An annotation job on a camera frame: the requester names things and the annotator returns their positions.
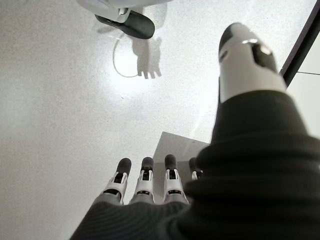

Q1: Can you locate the dark cabinet plinth strip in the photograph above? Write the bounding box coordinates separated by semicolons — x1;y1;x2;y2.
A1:
278;0;320;86

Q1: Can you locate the white glossy cabinet door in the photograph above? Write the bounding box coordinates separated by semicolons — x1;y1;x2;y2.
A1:
297;7;320;74
286;73;320;137

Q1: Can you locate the thin white floor cable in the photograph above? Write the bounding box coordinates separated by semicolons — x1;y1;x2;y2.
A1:
112;31;141;78

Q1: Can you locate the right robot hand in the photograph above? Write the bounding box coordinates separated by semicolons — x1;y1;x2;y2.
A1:
69;22;320;240

